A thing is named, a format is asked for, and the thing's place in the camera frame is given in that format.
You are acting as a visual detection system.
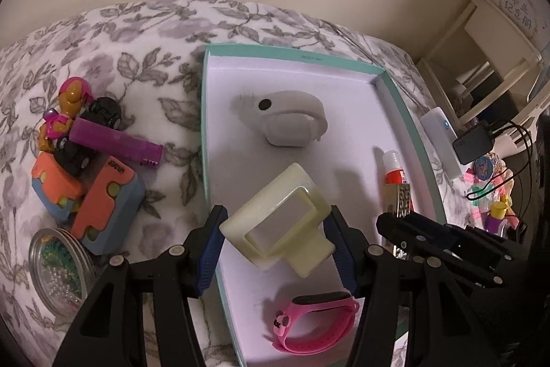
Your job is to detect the teal cardboard box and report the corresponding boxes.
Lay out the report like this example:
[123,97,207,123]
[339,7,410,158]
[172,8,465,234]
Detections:
[201,44,448,367]

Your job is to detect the glass jar with metal lid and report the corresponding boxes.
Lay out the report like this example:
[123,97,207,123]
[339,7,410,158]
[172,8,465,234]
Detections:
[28,227,101,318]

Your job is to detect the gold patterned lighter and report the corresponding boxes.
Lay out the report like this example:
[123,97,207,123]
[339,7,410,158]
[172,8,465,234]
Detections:
[384,183,414,260]

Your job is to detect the pink smartwatch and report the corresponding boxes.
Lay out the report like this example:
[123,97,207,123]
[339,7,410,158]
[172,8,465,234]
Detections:
[263,292,361,355]

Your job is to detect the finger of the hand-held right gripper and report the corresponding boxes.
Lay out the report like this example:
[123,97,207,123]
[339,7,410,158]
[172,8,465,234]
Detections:
[442,223,527,261]
[376,213,505,288]

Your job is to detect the pink helmet toy figure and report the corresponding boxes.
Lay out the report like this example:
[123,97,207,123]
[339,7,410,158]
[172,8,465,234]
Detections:
[38,77,95,153]

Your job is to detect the white smartwatch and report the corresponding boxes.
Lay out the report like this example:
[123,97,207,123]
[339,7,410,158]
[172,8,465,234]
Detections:
[235,89,329,147]

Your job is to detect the black toy car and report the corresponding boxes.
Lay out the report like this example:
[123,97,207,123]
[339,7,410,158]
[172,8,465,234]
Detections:
[54,97,123,179]

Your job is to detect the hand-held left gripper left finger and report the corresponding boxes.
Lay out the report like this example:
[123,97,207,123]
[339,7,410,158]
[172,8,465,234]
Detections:
[52,204,229,367]

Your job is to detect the cream plastic holder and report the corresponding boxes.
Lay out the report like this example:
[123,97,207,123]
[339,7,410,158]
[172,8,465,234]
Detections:
[219,163,336,277]

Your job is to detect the white power strip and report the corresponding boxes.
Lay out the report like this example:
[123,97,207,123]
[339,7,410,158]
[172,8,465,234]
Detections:
[419,107,465,181]

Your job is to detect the colourful round tin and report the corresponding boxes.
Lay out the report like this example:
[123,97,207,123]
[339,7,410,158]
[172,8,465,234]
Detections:
[473,152,503,181]

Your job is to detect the black power adapter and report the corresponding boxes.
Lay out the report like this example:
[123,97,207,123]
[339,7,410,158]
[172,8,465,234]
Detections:
[453,125,497,163]

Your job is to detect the red glue bottle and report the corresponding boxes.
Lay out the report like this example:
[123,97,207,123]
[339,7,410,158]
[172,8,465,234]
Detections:
[382,150,414,213]

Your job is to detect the yellow and purple toy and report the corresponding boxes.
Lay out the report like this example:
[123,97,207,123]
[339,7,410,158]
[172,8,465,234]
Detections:
[485,199,516,239]

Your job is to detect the black cables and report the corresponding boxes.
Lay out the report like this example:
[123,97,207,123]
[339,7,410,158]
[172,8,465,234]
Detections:
[466,120,542,202]

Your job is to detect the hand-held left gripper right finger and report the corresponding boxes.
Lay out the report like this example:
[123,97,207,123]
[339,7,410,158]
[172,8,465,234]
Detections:
[324,204,503,367]

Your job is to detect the cream wooden shelf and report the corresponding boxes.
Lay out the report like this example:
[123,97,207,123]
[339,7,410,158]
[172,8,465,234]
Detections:
[415,0,544,127]

